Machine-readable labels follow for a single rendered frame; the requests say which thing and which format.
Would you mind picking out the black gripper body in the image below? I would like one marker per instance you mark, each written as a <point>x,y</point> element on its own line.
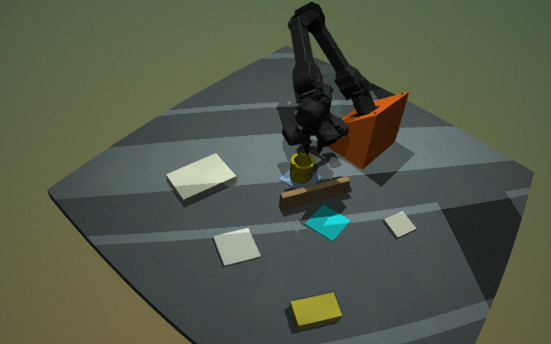
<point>295,136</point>

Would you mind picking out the yellow rectangular block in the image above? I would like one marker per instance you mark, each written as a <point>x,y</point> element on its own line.
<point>315,310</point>

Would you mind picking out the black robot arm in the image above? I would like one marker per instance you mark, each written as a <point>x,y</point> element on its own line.
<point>307,76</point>

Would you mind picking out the yellow cup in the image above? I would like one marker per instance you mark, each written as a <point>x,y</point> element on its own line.
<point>301,167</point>

